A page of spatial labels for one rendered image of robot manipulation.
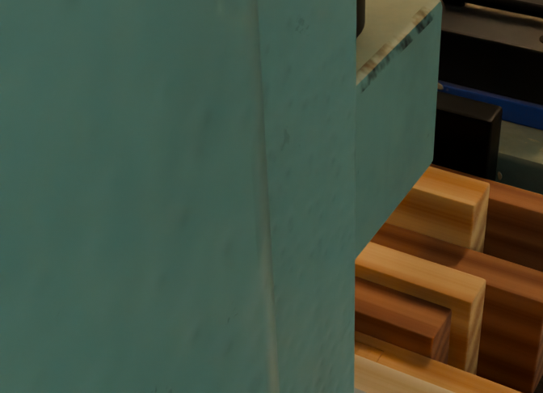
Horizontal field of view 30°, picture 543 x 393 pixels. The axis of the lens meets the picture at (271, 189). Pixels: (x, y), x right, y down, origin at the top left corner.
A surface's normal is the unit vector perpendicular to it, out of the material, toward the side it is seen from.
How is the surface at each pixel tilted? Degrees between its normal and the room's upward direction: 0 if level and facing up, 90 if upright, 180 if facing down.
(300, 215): 90
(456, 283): 0
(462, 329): 90
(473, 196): 0
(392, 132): 90
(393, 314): 0
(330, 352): 90
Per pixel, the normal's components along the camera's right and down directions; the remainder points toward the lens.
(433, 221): -0.51, 0.52
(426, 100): 0.86, 0.27
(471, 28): -0.04, -0.80
